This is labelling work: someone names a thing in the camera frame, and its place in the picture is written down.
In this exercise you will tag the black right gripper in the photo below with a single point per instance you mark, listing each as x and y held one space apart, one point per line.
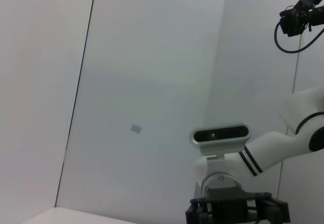
227 208

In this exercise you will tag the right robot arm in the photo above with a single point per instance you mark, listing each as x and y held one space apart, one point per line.
276 143

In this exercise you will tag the black camera on mount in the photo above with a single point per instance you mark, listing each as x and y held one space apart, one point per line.
294 16

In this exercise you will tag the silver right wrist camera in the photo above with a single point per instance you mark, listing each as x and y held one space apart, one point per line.
220 143

